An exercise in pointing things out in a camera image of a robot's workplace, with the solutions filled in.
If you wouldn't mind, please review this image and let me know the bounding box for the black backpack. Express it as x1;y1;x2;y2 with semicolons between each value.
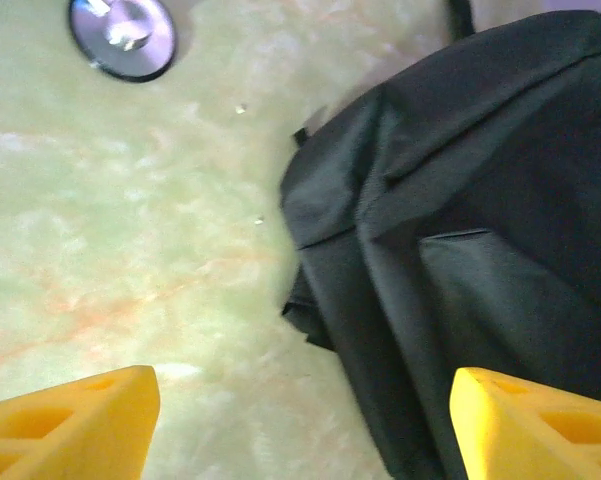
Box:
279;0;601;480

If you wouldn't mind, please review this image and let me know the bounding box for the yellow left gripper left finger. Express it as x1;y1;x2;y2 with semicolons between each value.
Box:
0;364;161;480

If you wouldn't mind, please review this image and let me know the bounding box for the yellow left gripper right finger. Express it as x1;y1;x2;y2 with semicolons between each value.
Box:
449;367;601;480

